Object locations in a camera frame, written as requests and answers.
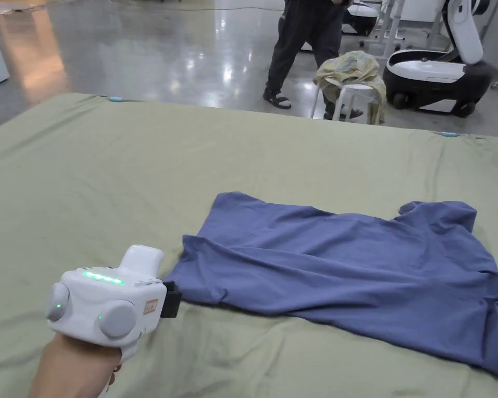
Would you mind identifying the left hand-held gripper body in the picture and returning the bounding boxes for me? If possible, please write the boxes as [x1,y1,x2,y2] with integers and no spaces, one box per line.
[45,244,183,398]

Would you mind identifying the dark blue shirt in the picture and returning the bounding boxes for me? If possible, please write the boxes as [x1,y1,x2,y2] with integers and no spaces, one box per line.
[164,191,498,383]

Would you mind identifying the person's left forearm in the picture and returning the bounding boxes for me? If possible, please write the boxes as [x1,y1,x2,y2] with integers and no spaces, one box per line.
[26,373,46,398]

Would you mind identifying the person's left hand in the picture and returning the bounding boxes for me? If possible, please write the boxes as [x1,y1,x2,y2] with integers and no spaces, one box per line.
[36,331,123,398]

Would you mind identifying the bed with pale green sheet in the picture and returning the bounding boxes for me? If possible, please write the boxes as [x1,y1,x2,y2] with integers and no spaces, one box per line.
[0,93,498,398]

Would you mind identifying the white stool with patterned cloth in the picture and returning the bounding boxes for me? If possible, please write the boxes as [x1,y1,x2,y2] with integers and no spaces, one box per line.
[309,50,386,125]

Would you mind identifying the white and black robot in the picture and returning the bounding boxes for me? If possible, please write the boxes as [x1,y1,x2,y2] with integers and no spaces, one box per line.
[382,0,492,119]
[341,0,380,36]

